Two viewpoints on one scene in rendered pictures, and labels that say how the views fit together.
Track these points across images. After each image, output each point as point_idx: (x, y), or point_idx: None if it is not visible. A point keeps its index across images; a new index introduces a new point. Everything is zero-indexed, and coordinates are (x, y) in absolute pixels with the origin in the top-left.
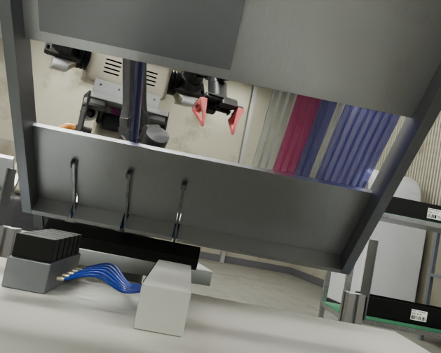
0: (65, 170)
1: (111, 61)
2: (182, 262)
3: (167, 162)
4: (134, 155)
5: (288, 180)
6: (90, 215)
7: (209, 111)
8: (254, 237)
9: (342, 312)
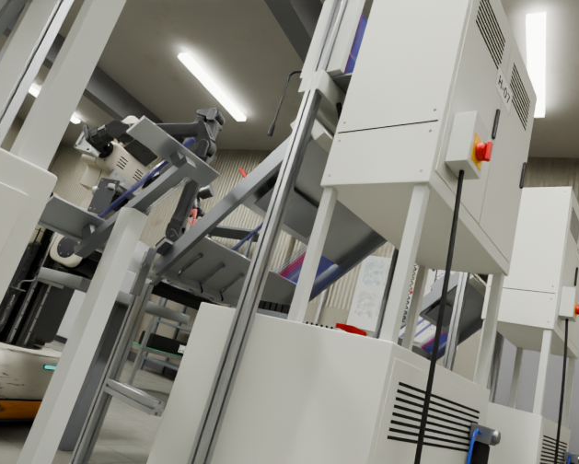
0: (191, 257)
1: (122, 158)
2: None
3: (243, 262)
4: (232, 257)
5: (283, 280)
6: (187, 282)
7: (190, 215)
8: None
9: None
